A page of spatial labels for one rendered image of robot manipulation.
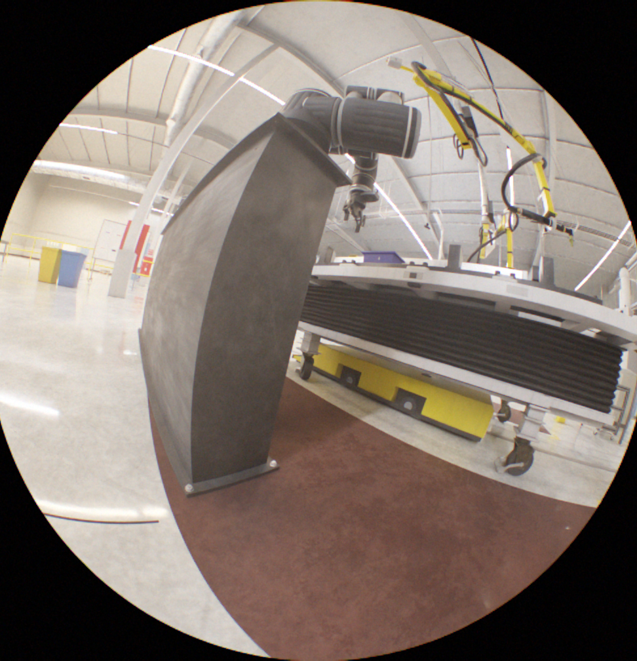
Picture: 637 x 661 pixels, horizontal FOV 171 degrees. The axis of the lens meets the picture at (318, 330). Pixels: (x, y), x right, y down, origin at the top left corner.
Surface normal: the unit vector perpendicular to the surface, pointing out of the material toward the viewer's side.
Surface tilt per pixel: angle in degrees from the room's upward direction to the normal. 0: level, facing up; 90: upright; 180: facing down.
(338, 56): 176
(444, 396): 90
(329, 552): 0
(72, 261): 94
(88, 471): 0
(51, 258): 94
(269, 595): 0
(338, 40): 176
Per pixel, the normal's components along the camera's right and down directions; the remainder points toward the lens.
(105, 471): 0.25, -0.97
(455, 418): -0.69, -0.14
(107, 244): 0.76, 0.22
